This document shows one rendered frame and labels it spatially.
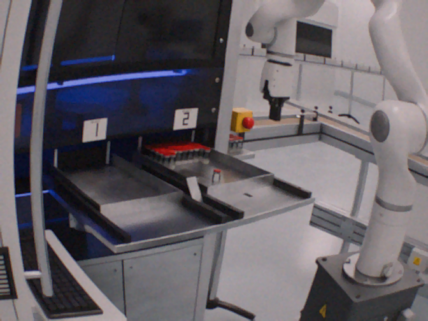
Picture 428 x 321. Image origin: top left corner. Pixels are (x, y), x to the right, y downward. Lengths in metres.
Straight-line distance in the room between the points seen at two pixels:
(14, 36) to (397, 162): 0.79
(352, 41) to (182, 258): 9.10
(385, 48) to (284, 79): 0.51
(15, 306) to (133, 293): 1.01
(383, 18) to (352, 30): 9.54
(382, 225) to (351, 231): 1.33
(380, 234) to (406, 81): 0.36
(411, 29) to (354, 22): 7.87
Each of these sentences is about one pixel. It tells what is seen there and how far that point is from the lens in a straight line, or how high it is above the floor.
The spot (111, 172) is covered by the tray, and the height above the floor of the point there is 0.88.
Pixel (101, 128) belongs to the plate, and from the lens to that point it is 1.52.
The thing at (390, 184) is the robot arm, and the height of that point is 1.10.
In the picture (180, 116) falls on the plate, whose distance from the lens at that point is 1.68.
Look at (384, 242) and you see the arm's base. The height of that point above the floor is 0.96.
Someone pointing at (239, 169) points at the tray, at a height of 0.88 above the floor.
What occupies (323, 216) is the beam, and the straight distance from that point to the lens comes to 2.54.
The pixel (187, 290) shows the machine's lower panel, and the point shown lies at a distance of 2.00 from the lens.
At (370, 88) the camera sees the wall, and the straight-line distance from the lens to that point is 10.43.
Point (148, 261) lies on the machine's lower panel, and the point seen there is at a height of 0.55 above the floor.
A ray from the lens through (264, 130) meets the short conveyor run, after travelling 2.13.
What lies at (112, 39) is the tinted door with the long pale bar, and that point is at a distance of 1.48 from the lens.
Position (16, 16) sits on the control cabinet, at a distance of 0.73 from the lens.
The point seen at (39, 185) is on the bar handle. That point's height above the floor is 1.11.
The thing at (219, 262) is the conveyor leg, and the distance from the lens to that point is 2.28.
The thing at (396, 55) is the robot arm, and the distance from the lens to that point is 1.11.
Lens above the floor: 1.39
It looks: 17 degrees down
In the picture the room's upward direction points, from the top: 7 degrees clockwise
